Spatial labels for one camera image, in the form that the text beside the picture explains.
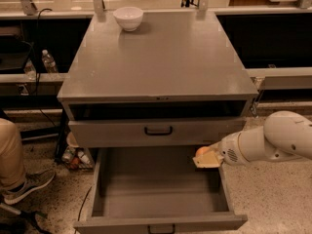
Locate closed grey upper drawer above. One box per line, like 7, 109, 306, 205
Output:
69, 117, 246, 147

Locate bottles under cabinet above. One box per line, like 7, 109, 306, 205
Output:
61, 133, 94, 170

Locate clear plastic water bottle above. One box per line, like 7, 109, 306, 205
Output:
42, 50, 59, 73

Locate grey sneaker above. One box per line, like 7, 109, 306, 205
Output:
3, 169, 56, 205

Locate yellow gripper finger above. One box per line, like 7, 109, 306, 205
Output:
193, 150, 223, 169

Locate orange fruit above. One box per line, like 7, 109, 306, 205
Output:
195, 146, 211, 157

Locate person leg khaki trousers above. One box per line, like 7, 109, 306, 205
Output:
0, 119, 25, 190

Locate open grey lower drawer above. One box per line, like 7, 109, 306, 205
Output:
74, 146, 248, 234

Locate white ceramic bowl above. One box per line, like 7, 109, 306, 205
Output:
113, 7, 143, 31

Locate grey metal drawer cabinet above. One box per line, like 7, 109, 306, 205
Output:
57, 9, 259, 168

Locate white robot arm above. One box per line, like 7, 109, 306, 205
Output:
193, 111, 312, 169

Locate black cable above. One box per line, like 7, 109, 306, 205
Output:
19, 7, 59, 129

